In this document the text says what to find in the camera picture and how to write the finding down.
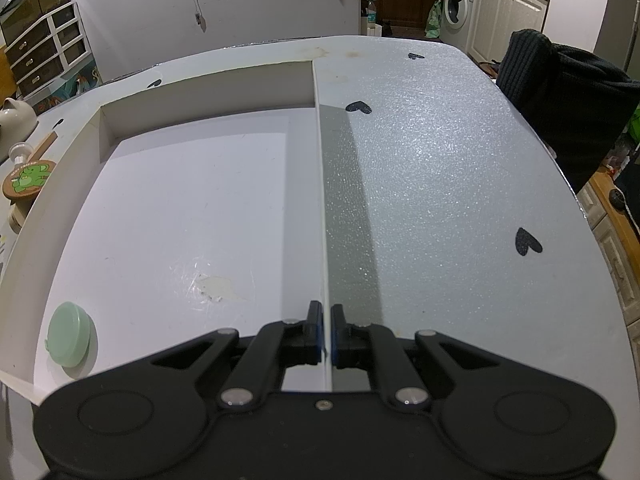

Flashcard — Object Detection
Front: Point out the rounded plywood block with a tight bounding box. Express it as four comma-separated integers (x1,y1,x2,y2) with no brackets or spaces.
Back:
7,199,37,235

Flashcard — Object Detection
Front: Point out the white kitchen base cabinet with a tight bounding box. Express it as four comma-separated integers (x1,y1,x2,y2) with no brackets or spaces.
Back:
470,0,552,62

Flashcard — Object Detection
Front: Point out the black knitted cloth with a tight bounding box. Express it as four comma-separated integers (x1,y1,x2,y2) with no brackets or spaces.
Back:
500,29,640,194

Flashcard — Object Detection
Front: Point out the teal printed cloth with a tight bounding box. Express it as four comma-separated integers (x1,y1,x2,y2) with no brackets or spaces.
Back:
30,66,102,112

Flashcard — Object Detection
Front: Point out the tan wooden wedge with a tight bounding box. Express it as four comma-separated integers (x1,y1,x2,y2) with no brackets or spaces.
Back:
25,130,59,161

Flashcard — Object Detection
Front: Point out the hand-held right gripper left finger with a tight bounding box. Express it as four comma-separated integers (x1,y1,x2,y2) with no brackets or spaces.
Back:
146,300,323,413

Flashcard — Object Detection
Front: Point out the pale green round lid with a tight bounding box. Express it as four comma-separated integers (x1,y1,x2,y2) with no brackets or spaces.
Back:
45,301,96,367

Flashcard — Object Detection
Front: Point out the white washing machine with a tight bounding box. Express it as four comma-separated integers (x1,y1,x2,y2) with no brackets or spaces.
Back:
440,0,481,49

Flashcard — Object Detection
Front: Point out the cream cat-shaped ceramic pot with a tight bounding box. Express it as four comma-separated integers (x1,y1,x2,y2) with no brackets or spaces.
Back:
0,97,38,139

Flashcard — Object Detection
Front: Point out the white drawer cabinet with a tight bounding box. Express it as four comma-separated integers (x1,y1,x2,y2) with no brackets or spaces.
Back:
0,2,92,101

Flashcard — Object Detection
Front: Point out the shallow white cardboard box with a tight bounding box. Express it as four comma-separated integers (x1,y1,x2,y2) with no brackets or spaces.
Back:
0,59,335,407

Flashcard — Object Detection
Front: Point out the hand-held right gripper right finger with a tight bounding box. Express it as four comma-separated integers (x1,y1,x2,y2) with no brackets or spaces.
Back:
330,304,496,413

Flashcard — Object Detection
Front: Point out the clear water bottle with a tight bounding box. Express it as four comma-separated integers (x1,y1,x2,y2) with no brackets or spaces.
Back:
361,0,379,37

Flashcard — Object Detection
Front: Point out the green plastic bag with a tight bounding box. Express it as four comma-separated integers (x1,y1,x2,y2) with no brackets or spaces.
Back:
425,0,445,39

